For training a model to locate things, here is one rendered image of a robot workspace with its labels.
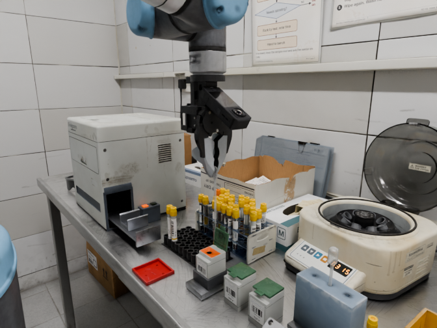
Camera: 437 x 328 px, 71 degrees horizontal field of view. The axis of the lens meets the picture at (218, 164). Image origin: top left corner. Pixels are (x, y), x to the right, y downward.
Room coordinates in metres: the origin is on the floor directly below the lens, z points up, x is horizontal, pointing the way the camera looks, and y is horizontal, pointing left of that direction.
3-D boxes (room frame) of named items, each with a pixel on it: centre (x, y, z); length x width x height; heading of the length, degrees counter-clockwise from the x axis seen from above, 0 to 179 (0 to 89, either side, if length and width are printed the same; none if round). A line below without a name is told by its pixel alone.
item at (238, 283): (0.51, -0.04, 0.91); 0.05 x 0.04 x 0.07; 130
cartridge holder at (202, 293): (0.56, 0.02, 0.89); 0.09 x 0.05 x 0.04; 130
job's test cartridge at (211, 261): (0.56, 0.02, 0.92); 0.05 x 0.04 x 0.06; 130
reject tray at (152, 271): (0.60, 0.14, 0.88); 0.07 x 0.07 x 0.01; 40
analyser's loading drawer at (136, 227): (0.77, 0.24, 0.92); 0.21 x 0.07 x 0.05; 40
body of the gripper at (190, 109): (0.66, 0.03, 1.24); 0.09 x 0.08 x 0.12; 41
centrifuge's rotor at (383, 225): (0.64, -0.33, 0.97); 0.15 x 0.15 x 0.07
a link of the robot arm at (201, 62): (0.65, 0.02, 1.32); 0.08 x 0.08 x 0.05
